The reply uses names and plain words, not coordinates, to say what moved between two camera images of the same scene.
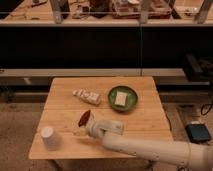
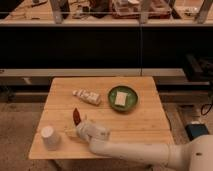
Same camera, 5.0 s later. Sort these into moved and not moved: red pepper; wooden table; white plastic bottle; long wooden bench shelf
Moved: red pepper
Not moved: long wooden bench shelf; white plastic bottle; wooden table
